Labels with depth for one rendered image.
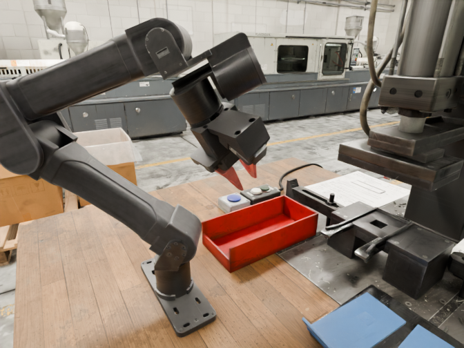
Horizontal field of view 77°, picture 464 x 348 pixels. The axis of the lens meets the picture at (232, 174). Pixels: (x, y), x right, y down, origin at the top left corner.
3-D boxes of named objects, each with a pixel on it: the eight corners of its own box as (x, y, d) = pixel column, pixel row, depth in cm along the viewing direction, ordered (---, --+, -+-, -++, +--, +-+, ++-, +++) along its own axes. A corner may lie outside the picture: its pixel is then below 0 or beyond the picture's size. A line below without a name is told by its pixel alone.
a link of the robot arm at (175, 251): (195, 213, 53) (164, 213, 54) (186, 242, 45) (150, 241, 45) (196, 242, 56) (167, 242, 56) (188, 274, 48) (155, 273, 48)
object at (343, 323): (300, 332, 44) (301, 317, 43) (366, 293, 51) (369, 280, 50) (336, 373, 38) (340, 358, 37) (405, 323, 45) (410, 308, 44)
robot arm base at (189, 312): (168, 224, 61) (134, 234, 57) (217, 281, 45) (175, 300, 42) (171, 255, 64) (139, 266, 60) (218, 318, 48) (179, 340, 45)
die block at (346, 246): (326, 244, 67) (330, 216, 65) (353, 230, 72) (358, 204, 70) (416, 300, 52) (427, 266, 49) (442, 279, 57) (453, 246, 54)
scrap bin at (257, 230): (201, 243, 68) (201, 221, 65) (282, 213, 80) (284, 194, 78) (230, 273, 58) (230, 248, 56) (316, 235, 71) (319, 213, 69)
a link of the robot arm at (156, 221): (208, 223, 52) (40, 112, 46) (204, 246, 46) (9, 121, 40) (189, 246, 54) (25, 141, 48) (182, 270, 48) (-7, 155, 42)
